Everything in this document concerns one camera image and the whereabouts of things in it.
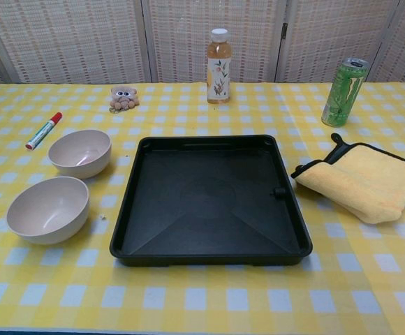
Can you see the beige bowl with pink stain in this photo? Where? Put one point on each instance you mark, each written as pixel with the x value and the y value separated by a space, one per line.
pixel 80 150

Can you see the plain beige bowl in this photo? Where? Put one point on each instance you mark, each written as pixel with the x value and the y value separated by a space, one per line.
pixel 49 213

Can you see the black square plastic tray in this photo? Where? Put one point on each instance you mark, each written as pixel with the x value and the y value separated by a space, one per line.
pixel 209 206

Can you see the tea bottle with white cap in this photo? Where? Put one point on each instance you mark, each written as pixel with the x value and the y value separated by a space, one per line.
pixel 218 70

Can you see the yellow white checkered tablecloth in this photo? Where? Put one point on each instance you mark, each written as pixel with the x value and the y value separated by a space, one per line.
pixel 202 296

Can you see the green energy drink can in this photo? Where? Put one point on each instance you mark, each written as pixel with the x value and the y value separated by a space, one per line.
pixel 344 94

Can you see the red-capped white marker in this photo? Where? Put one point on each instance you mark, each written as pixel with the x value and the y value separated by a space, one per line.
pixel 43 132

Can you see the yellow black-edged microfiber towel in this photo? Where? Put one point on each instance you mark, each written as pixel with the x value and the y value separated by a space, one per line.
pixel 366 181

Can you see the woven folding screen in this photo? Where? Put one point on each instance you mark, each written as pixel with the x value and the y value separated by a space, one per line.
pixel 84 38

